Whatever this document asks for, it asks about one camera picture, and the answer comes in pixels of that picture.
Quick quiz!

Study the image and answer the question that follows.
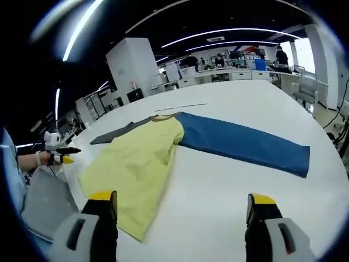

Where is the black cabinet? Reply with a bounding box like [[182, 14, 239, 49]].
[[127, 88, 145, 104]]

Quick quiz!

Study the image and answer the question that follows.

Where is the tall white box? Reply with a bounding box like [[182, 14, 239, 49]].
[[165, 63, 181, 81]]

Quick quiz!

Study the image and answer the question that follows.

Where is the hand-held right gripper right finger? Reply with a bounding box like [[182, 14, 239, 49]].
[[244, 192, 317, 262]]

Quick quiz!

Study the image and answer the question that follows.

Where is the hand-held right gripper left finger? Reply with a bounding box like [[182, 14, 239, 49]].
[[49, 190, 119, 262]]

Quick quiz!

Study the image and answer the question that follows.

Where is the white storage box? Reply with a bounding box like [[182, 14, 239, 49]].
[[152, 73, 167, 86], [178, 67, 197, 79]]

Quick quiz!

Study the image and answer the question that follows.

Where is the white template sheet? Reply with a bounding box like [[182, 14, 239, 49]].
[[154, 102, 209, 113]]

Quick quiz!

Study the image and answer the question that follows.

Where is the white office chair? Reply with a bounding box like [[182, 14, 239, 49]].
[[292, 65, 320, 110]]

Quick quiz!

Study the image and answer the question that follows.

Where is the long white workbench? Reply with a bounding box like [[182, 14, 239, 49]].
[[151, 65, 295, 91]]

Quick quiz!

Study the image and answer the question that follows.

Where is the person's left hand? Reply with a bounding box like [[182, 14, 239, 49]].
[[34, 151, 55, 167]]

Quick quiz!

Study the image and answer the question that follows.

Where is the person's light blue clothing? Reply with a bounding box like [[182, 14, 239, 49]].
[[2, 128, 55, 254]]

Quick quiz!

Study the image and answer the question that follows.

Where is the yellow long-sleeve garment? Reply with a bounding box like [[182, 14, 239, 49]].
[[78, 111, 311, 243]]

